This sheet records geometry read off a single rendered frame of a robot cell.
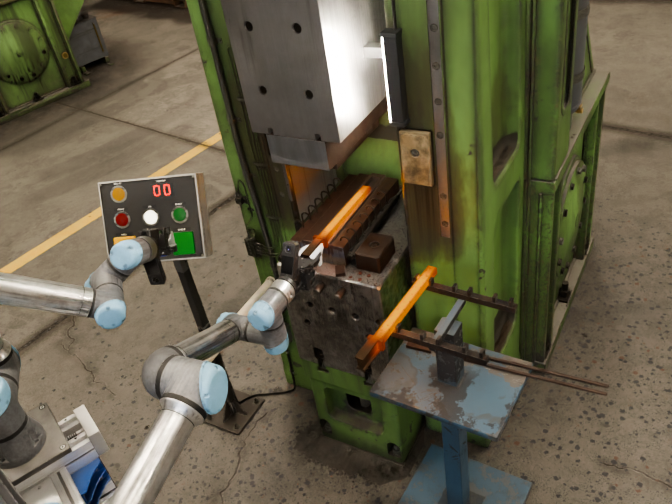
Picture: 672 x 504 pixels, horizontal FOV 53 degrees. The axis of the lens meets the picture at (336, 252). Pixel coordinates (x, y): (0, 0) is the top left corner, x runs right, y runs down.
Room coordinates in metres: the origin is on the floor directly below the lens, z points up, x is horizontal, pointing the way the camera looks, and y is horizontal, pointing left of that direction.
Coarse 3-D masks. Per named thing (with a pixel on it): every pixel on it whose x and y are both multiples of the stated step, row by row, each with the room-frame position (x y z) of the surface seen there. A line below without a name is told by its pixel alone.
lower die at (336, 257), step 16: (352, 176) 2.13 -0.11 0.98; (368, 176) 2.09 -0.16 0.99; (384, 176) 2.06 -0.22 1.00; (336, 192) 2.04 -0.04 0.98; (352, 192) 2.01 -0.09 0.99; (368, 192) 1.97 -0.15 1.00; (320, 208) 1.96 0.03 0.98; (336, 208) 1.93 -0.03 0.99; (368, 208) 1.89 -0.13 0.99; (304, 224) 1.88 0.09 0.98; (320, 224) 1.85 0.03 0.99; (352, 224) 1.81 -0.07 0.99; (304, 240) 1.78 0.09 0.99; (336, 240) 1.74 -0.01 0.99; (352, 240) 1.74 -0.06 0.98; (336, 256) 1.71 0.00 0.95
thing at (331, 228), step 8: (360, 192) 1.97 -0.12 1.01; (352, 200) 1.93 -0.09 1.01; (360, 200) 1.93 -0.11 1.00; (344, 208) 1.88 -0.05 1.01; (352, 208) 1.88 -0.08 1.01; (336, 216) 1.84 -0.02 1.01; (344, 216) 1.84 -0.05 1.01; (328, 224) 1.80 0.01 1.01; (336, 224) 1.80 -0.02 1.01; (328, 232) 1.76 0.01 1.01; (320, 240) 1.72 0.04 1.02; (312, 248) 1.68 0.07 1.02; (304, 256) 1.65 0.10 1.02
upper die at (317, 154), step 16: (384, 112) 2.00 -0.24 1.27; (368, 128) 1.90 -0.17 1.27; (272, 144) 1.80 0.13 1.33; (288, 144) 1.77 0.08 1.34; (304, 144) 1.73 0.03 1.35; (320, 144) 1.70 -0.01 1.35; (336, 144) 1.74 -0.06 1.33; (352, 144) 1.81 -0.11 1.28; (272, 160) 1.81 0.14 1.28; (288, 160) 1.77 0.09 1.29; (304, 160) 1.74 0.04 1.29; (320, 160) 1.71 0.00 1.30; (336, 160) 1.73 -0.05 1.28
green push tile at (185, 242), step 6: (174, 234) 1.87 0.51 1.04; (180, 234) 1.87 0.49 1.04; (186, 234) 1.86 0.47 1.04; (192, 234) 1.86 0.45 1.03; (180, 240) 1.86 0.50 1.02; (186, 240) 1.85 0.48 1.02; (192, 240) 1.85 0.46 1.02; (180, 246) 1.85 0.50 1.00; (186, 246) 1.85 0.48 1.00; (192, 246) 1.84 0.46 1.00; (174, 252) 1.84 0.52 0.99; (180, 252) 1.84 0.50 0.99; (186, 252) 1.84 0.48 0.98; (192, 252) 1.83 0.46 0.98
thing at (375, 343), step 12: (420, 276) 1.52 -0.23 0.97; (432, 276) 1.52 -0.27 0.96; (420, 288) 1.46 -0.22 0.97; (408, 300) 1.42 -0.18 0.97; (396, 312) 1.38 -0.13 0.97; (384, 324) 1.35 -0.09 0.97; (396, 324) 1.35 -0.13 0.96; (372, 336) 1.30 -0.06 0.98; (384, 336) 1.30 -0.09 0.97; (372, 348) 1.26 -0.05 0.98; (384, 348) 1.28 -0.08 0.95; (360, 360) 1.22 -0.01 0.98; (372, 360) 1.25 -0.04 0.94
